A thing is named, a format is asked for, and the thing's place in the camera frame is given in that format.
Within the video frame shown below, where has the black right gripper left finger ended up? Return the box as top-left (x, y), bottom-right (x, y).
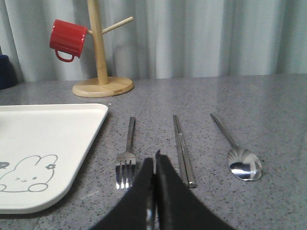
top-left (91, 158), bottom-right (154, 230)

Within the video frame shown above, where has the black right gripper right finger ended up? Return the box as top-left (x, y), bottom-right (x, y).
top-left (155, 151), bottom-right (233, 230)

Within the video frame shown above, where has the silver fork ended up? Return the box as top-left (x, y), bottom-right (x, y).
top-left (115, 117), bottom-right (136, 190)

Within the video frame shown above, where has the silver spoon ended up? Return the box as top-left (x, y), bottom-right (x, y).
top-left (211, 114), bottom-right (262, 181)

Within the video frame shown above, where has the beige rabbit serving tray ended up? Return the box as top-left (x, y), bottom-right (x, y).
top-left (0, 103), bottom-right (108, 214)

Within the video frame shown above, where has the wooden mug tree stand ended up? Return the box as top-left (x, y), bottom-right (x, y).
top-left (72, 0), bottom-right (134, 98)

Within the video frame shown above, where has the grey pleated curtain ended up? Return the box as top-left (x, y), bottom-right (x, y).
top-left (0, 0), bottom-right (307, 81)

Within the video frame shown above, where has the dark blue mug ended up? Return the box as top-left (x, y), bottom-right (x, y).
top-left (0, 55), bottom-right (18, 90)

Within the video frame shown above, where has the red ribbed mug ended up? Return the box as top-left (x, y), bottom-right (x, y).
top-left (49, 19), bottom-right (87, 63)

